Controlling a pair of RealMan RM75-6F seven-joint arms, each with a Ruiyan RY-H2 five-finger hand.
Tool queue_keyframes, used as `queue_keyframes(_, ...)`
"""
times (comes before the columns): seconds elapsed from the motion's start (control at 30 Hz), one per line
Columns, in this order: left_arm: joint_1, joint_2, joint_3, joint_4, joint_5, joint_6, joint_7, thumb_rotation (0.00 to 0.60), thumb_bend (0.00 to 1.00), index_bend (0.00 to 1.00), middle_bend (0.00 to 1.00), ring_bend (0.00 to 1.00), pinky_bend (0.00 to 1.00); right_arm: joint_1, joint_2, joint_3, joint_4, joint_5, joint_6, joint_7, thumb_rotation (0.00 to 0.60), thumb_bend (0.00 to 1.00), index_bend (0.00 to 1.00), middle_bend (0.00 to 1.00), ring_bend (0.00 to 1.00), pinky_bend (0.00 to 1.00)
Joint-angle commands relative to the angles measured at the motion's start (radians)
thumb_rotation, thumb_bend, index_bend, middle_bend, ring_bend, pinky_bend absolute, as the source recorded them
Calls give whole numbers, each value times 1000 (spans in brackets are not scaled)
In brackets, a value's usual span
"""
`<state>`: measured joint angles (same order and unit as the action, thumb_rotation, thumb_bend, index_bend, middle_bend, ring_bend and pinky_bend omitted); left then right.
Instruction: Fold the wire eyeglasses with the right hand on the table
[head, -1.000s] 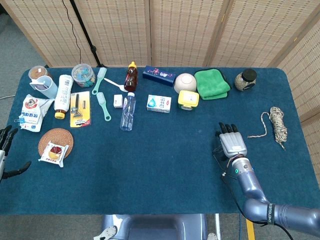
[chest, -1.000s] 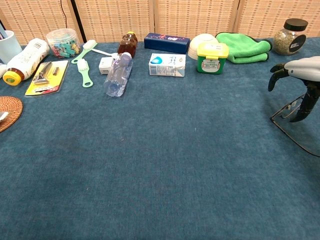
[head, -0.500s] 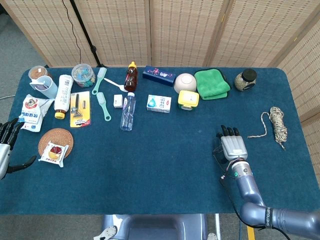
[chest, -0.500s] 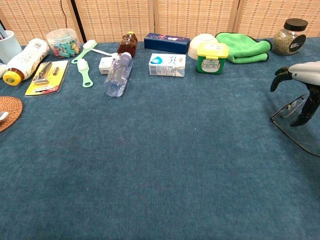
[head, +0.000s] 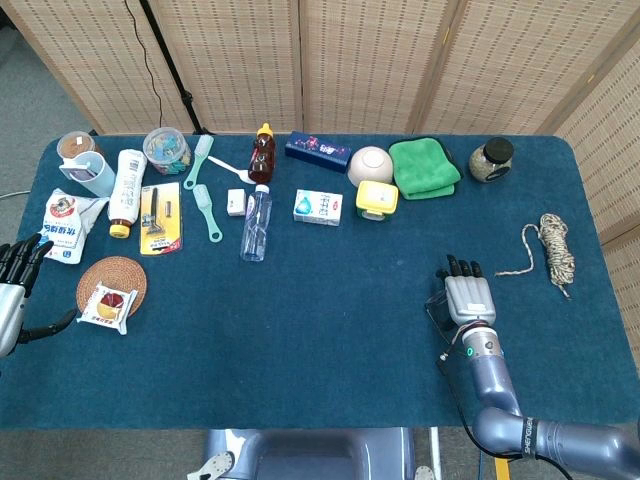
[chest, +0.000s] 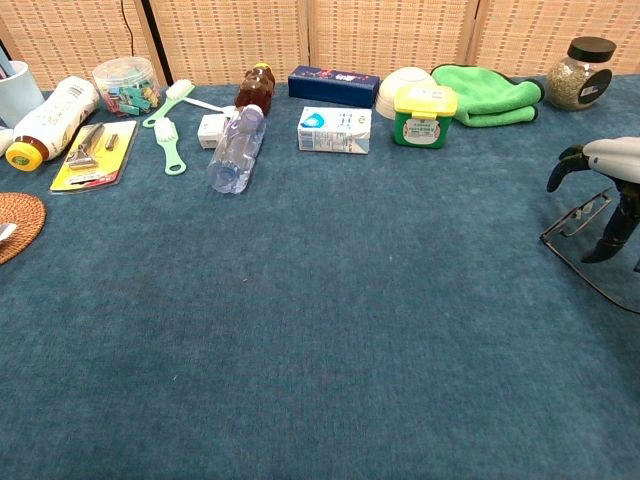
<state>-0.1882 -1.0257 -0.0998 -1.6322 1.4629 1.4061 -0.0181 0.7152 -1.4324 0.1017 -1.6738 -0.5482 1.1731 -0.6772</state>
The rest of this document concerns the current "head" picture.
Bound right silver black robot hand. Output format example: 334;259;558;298
435;253;497;329

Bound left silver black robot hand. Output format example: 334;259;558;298
0;232;79;359

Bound thin metal-frame eyeglasses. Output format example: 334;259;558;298
424;289;459;346

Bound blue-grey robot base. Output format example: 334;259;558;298
187;427;436;480

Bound white snack packet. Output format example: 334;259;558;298
76;281;139;336

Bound white flour bag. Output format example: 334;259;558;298
39;187;110;265

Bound round woven coaster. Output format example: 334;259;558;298
75;255;149;319

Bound glass jar black lid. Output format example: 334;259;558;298
468;136;516;184

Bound green container yellow lid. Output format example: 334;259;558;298
355;180;401;221

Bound folded green towel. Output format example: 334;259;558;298
388;135;464;202

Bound light blue cup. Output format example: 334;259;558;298
58;151;117;199

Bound white table leg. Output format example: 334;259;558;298
428;427;444;474

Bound upturned white bowl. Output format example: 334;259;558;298
347;145;395;187

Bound white bottle yellow cap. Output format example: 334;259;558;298
107;148;149;239

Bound round jar brown powder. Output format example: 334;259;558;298
56;130;104;164

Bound razor on yellow card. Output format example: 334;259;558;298
138;181;184;258

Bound white blue milk carton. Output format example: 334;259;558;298
292;188;345;227

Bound dark blue long box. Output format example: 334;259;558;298
284;130;354;175

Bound short green white brush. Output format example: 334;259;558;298
192;183;224;245

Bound clear tub of binder clips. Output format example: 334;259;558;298
142;127;193;176

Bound clear plastic water bottle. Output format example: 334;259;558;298
239;183;274;263

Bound blue table cloth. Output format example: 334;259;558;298
0;133;640;431

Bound long green white brush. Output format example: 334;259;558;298
182;134;215;192

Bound small white box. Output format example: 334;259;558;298
226;188;248;217

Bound brown honey bottle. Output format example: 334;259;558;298
247;122;277;185

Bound white plastic spoon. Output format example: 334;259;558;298
207;155;251;184

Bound black tripod stand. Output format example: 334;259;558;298
138;0;214;135

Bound bamboo folding screen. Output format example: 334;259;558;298
0;0;640;346

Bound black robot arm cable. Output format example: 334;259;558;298
436;344;501;480

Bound coiled beige rope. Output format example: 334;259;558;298
494;212;577;301

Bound thin black hanging cable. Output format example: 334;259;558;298
123;0;165;129

